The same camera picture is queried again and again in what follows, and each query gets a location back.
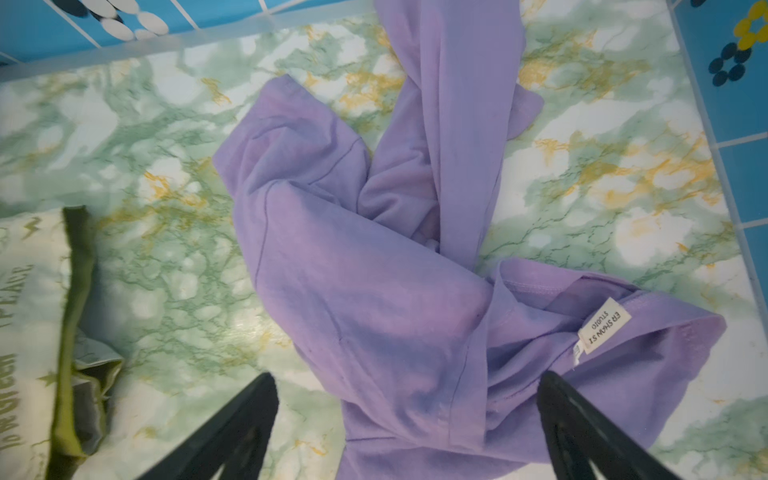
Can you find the purple shirt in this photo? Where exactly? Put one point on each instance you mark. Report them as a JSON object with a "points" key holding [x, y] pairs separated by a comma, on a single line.
{"points": [[366, 260]]}

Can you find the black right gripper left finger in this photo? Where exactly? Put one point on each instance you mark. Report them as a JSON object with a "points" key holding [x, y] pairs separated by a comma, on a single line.
{"points": [[230, 445]]}

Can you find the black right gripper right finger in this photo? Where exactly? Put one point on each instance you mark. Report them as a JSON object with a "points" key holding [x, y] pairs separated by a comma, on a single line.
{"points": [[583, 443]]}

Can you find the cream green printed cloth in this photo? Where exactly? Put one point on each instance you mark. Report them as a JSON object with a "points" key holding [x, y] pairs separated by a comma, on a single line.
{"points": [[55, 381]]}

